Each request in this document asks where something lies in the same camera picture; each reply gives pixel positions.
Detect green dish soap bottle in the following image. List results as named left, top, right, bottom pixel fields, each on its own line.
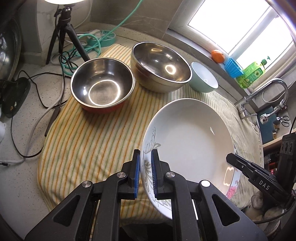
left=236, top=56, right=270, bottom=89

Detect large steel bowl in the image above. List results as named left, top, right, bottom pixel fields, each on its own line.
left=130, top=42, right=193, bottom=93

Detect gloved right hand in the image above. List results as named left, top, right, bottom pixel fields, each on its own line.
left=245, top=191, right=285, bottom=237

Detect ring light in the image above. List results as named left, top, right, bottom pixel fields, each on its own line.
left=45, top=0, right=84, bottom=5

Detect chrome kitchen faucet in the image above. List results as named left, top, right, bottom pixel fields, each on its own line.
left=234, top=78, right=288, bottom=124

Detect white plate grey pattern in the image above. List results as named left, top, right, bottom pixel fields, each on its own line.
left=140, top=98, right=234, bottom=219

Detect green hose cable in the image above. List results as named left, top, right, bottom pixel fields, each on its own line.
left=61, top=0, right=145, bottom=77

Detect black pot lid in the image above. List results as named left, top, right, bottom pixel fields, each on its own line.
left=1, top=18, right=22, bottom=81

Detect blue ribbed cup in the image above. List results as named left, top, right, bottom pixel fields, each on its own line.
left=224, top=57, right=243, bottom=78

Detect light green ceramic bowl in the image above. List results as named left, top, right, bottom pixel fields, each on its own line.
left=189, top=62, right=219, bottom=93

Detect floral plate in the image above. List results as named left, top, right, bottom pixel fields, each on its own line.
left=223, top=164, right=241, bottom=199

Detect striped yellow towel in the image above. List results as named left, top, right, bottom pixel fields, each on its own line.
left=36, top=43, right=265, bottom=227

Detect orange fruit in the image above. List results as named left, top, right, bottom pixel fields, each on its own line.
left=211, top=50, right=225, bottom=64

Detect faucet sprayer hose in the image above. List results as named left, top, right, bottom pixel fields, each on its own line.
left=259, top=99, right=289, bottom=125

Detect black light tripod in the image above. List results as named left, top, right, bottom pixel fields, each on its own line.
left=46, top=4, right=91, bottom=65

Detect scissors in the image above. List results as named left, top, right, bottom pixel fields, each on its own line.
left=276, top=115, right=290, bottom=128

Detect teal round power strip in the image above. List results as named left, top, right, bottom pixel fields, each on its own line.
left=87, top=30, right=116, bottom=47

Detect teal knife holder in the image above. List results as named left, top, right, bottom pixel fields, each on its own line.
left=258, top=107, right=276, bottom=144

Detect red steel bowl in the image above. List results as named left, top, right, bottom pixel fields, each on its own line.
left=70, top=57, right=135, bottom=114

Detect white plug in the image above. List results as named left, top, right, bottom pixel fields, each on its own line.
left=87, top=29, right=101, bottom=40

